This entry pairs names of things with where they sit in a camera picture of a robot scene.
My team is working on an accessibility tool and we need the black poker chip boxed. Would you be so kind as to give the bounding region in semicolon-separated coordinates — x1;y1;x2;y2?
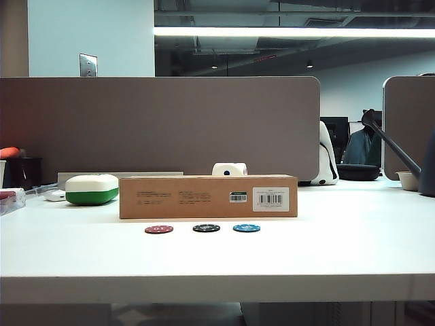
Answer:
192;223;221;234

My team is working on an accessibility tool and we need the brown cardboard box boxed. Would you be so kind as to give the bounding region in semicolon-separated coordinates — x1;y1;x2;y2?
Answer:
119;175;298;220

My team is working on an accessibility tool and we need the blue poker chip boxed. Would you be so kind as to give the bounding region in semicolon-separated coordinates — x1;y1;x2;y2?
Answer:
232;223;262;234

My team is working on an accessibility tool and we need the red poker chip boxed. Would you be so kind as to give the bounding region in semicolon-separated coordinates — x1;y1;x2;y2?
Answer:
144;225;174;235

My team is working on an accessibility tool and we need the clear box with red chips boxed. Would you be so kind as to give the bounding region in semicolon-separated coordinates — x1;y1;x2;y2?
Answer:
0;187;27;217

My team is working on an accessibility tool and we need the white die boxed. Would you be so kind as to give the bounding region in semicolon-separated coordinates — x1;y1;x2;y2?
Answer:
211;162;248;177

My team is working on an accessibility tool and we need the wide brown desk divider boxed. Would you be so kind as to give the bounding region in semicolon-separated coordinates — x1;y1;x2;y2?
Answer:
0;76;321;186

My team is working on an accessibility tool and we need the white and black plush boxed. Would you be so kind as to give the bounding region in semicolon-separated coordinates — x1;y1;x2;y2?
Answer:
298;120;340;187

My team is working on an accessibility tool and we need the black monitor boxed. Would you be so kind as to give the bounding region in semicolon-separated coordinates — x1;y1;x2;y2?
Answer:
320;116;349;164

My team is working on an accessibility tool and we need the white and green case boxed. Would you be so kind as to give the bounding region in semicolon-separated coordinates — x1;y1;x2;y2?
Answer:
65;173;120;206

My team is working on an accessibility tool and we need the black bowl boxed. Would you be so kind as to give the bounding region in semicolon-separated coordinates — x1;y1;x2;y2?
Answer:
336;164;381;181

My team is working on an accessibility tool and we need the teal jacket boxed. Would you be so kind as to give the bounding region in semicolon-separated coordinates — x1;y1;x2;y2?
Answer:
343;128;383;167

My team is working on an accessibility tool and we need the ceiling light strip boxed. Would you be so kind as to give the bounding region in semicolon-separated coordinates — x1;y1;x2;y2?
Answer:
153;26;435;39

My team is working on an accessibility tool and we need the small white earbuds case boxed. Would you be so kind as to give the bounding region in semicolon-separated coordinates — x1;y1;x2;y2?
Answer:
43;189;67;202

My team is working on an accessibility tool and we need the clear plastic stick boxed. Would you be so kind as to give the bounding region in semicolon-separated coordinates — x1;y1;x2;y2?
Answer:
25;183;59;196

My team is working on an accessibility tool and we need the small white bowl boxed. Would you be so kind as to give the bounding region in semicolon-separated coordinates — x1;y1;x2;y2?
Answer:
395;170;422;192

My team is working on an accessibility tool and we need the black cup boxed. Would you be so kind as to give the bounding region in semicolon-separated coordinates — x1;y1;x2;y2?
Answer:
6;156;44;191

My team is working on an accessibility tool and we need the narrow brown desk divider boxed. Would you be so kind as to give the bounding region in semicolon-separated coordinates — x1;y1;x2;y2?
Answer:
382;75;435;181

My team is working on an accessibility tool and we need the orange object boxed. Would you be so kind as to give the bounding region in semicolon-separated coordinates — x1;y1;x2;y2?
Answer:
0;146;22;160

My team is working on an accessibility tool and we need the grey watering can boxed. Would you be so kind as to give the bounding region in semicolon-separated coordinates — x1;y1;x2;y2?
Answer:
362;108;435;198

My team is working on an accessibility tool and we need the metal wall plate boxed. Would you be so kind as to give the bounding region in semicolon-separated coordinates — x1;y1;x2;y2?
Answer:
79;53;99;77

